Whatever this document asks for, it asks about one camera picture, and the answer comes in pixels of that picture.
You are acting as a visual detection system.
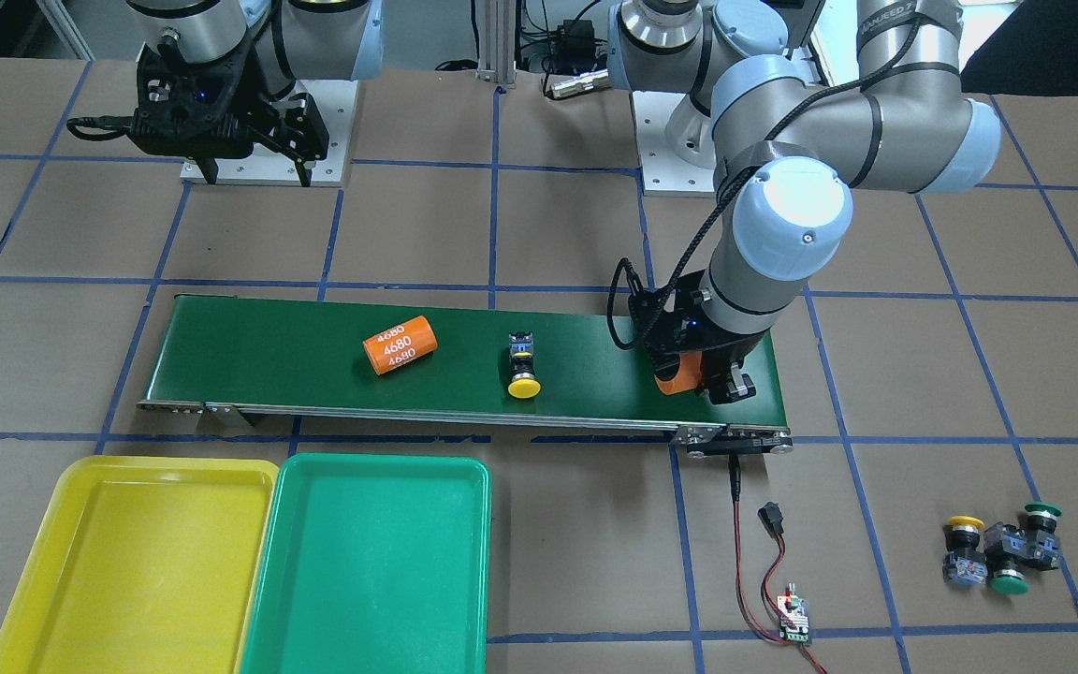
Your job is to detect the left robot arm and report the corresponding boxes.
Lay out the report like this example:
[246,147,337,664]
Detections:
[607,1,1001,404]

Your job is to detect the yellow plastic tray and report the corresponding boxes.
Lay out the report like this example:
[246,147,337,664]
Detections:
[0,455,279,673]

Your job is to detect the aluminium frame post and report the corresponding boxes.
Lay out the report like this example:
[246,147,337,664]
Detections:
[473,0,519,93]

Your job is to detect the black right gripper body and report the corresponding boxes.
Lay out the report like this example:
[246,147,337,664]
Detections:
[132,42,288,162]

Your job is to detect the black power adapter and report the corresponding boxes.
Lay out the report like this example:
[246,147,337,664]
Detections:
[548,19,598,74]

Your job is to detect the small controller circuit board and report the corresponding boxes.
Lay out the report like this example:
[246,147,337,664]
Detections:
[774,583,813,647]

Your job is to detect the plain orange cylinder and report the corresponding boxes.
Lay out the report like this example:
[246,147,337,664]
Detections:
[655,350,703,396]

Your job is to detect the green conveyor belt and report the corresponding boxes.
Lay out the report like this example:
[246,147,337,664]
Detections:
[138,294,793,456]

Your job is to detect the green push button switch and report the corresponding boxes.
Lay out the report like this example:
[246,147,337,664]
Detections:
[1022,503,1064,570]

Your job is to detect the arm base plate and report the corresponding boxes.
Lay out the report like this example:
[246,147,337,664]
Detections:
[179,80,357,188]
[631,90,794,200]

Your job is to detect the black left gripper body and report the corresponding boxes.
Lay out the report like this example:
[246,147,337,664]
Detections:
[628,271,768,375]

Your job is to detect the green plastic tray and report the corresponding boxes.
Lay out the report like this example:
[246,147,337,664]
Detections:
[240,453,492,673]

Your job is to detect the yellow push button switch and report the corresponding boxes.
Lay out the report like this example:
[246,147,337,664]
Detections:
[506,331,542,400]

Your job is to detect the red black wire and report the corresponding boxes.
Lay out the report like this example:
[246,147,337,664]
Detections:
[729,454,830,674]

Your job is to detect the orange cylinder with 4680 print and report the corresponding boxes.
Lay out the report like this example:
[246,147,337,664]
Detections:
[362,315,438,376]

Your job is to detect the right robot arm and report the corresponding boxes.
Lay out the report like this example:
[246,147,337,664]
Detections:
[125,1,384,187]

